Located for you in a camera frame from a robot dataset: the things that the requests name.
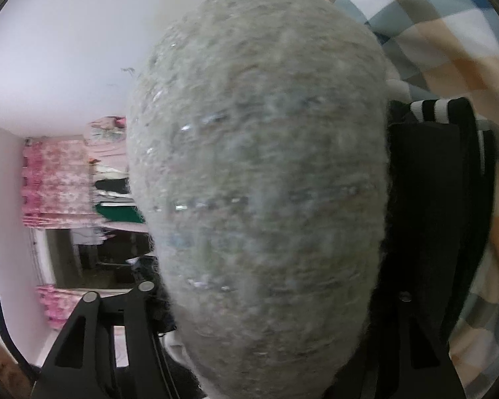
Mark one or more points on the dark green striped-cuff garment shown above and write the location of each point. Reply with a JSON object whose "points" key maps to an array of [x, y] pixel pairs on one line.
{"points": [[432, 195]]}

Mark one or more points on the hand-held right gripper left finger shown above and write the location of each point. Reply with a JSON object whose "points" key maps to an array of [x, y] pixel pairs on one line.
{"points": [[139, 324]]}

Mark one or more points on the plaid quilt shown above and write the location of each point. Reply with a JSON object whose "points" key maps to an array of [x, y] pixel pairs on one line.
{"points": [[440, 29]]}

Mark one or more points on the white tweed jacket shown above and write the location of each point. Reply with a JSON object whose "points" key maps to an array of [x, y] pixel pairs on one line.
{"points": [[258, 174]]}

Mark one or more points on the window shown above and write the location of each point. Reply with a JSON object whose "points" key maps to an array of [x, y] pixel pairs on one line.
{"points": [[87, 257]]}

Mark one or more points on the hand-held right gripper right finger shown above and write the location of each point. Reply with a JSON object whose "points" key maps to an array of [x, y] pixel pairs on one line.
{"points": [[403, 341]]}

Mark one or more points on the pile of clothes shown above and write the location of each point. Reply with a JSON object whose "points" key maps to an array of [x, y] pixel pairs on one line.
{"points": [[116, 212]]}

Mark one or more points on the pink floral curtain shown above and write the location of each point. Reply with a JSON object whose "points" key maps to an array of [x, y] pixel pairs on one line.
{"points": [[58, 183], [56, 305]]}

